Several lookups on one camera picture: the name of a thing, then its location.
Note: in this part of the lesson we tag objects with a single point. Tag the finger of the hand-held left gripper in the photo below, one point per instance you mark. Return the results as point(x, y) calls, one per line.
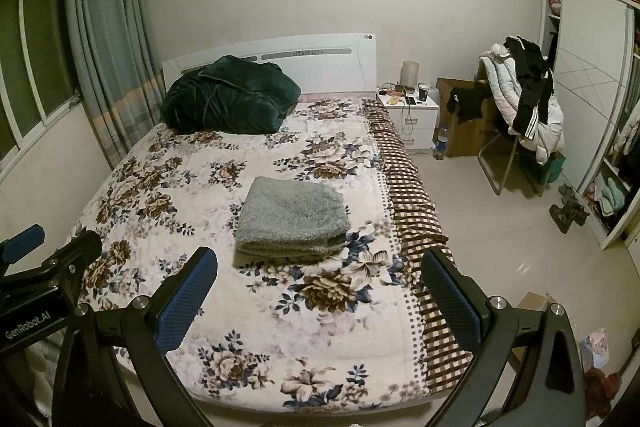
point(25, 242)
point(80, 252)

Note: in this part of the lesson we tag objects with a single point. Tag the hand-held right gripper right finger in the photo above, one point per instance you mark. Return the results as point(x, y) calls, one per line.
point(450, 302)

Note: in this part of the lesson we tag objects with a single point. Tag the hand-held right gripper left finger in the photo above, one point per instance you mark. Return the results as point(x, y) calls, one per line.
point(185, 287)

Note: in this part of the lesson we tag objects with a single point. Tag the grey fluffy blanket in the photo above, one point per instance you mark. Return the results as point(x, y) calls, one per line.
point(290, 212)

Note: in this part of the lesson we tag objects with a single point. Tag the floral printed blanket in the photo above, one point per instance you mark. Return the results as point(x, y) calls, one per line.
point(200, 187)

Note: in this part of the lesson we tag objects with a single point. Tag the dark cloth bundle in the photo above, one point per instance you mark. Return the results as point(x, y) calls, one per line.
point(570, 209)

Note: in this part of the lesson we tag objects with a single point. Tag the colourful printed bag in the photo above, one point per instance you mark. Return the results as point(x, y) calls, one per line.
point(594, 349)

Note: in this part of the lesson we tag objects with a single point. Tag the plastic water bottle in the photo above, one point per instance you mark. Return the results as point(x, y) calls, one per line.
point(440, 144)

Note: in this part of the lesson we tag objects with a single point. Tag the large cardboard box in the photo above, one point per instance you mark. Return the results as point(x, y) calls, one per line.
point(470, 139)

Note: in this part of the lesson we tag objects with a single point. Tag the green plastic crate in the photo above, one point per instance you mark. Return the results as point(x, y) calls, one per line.
point(550, 167)

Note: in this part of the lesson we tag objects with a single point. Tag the reddish brown cloth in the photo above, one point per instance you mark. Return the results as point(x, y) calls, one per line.
point(602, 392)

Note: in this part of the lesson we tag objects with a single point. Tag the white nightstand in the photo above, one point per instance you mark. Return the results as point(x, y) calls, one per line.
point(420, 122)

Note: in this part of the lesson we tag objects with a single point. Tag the window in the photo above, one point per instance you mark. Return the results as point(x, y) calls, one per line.
point(45, 57)

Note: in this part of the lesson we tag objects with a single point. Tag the mint green cloth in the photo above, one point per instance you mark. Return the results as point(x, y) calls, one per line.
point(610, 197)

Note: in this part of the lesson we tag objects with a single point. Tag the dark green quilt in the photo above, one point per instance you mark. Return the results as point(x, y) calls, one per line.
point(230, 97)

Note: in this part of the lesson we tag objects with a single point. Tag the black cup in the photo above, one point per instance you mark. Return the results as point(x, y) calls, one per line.
point(423, 93)

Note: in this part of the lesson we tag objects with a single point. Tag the grey striped curtain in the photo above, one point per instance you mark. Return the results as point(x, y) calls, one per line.
point(110, 32)

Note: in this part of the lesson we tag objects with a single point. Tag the black garment white stripes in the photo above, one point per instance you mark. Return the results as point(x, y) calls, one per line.
point(530, 92)

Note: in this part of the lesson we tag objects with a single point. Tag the chair with piled clothes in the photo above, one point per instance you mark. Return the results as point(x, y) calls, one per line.
point(500, 77)

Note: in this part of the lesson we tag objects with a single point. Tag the beige cylinder lamp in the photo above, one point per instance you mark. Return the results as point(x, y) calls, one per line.
point(410, 74)

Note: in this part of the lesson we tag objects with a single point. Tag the bed with floral cover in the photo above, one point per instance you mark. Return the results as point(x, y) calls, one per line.
point(325, 67)

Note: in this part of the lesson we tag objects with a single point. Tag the white wardrobe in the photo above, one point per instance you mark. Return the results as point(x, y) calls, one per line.
point(590, 57)

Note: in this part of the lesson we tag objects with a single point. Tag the pink cloth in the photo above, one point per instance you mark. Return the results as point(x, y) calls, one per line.
point(555, 2)

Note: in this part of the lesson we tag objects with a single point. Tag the metal frame chair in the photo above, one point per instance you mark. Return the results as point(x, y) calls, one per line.
point(492, 167)

